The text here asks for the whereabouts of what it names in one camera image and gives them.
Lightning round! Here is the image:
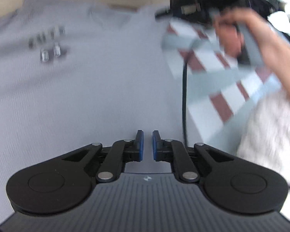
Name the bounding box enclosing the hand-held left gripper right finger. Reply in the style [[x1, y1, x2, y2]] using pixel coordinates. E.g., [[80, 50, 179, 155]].
[[153, 130, 235, 183]]

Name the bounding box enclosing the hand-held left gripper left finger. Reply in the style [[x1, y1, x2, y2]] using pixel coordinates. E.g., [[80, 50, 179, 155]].
[[61, 130, 144, 183]]

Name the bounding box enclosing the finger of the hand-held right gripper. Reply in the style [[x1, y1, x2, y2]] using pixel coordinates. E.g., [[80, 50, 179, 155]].
[[155, 7, 175, 20]]

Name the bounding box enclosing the grey knit sweater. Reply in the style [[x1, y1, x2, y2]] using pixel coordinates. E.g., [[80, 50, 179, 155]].
[[0, 0, 192, 225]]

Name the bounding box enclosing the person's right forearm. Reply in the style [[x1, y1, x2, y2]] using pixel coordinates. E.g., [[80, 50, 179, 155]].
[[258, 17, 290, 100]]

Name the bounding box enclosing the person's right hand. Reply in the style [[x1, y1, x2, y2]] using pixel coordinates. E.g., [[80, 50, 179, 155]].
[[213, 8, 271, 58]]

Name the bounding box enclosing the white crumpled cloth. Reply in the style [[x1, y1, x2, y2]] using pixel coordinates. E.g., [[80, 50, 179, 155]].
[[267, 0, 290, 38]]

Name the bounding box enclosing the person's white knit clothing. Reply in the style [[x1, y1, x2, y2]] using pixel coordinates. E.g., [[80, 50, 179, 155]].
[[235, 93, 290, 224]]

